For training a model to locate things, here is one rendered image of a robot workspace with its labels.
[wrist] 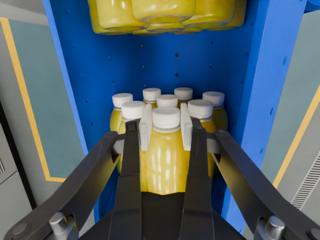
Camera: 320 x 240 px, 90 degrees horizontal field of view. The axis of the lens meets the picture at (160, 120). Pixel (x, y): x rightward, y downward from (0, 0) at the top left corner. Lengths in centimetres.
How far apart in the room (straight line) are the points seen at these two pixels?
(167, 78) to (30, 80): 152
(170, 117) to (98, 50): 19
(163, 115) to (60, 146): 177
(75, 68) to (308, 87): 169
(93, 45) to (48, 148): 177
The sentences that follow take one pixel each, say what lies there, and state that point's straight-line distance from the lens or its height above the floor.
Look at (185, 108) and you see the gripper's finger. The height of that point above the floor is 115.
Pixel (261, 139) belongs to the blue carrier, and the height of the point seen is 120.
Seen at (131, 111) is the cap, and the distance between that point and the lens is 24.
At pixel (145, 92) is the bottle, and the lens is 34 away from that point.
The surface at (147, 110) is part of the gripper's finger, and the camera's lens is 19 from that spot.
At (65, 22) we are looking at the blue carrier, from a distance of 28.
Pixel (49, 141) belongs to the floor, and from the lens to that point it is 197.
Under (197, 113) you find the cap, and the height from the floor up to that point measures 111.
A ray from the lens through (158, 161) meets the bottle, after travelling 22.
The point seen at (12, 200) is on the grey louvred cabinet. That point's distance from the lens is 235.
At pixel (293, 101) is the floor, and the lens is 175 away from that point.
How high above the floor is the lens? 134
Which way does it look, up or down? 66 degrees down
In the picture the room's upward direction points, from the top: 173 degrees counter-clockwise
